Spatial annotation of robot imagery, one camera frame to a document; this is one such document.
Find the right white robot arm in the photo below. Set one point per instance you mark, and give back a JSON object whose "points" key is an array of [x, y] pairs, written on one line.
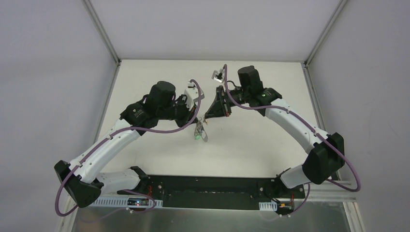
{"points": [[324, 150]]}

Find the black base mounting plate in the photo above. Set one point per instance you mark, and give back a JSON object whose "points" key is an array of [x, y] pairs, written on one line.
{"points": [[205, 192]]}

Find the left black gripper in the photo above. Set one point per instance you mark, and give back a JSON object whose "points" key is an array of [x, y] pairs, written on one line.
{"points": [[189, 116]]}

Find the right white slotted cable duct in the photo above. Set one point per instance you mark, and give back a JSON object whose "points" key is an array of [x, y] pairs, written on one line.
{"points": [[268, 206]]}

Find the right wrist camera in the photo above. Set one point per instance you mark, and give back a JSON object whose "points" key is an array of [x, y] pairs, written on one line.
{"points": [[218, 75]]}

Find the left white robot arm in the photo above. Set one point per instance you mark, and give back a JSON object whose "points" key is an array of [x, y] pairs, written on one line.
{"points": [[160, 111]]}

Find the metal keyring carabiner plate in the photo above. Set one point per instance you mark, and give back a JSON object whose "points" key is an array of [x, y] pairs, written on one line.
{"points": [[199, 128]]}

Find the white slotted cable duct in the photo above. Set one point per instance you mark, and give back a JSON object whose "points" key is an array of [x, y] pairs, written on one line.
{"points": [[268, 206], [124, 201]]}

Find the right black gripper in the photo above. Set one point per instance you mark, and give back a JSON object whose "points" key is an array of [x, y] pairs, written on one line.
{"points": [[220, 104]]}

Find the left white slotted cable duct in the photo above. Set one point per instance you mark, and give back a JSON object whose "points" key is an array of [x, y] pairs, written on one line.
{"points": [[124, 201]]}

